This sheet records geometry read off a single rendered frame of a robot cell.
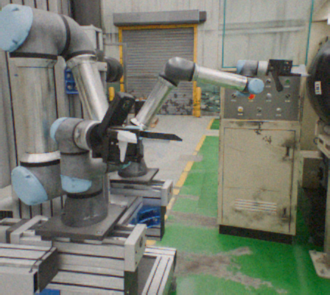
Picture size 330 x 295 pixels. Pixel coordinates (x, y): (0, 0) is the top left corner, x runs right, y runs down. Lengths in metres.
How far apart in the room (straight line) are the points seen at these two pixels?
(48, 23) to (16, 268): 0.71
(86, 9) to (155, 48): 9.78
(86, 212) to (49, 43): 0.52
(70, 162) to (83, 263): 0.41
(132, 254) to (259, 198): 1.48
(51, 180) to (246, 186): 1.65
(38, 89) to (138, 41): 10.35
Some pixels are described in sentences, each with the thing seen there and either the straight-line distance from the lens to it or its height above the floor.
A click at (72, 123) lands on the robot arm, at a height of 1.07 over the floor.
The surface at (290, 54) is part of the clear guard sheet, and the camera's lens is 2.23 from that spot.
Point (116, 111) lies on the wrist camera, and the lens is 0.68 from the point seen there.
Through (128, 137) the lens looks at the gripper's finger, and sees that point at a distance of 0.56.
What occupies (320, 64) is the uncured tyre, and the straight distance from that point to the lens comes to 1.64.
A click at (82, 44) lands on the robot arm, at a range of 0.95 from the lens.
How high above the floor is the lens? 1.17
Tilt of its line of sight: 10 degrees down
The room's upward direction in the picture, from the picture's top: straight up
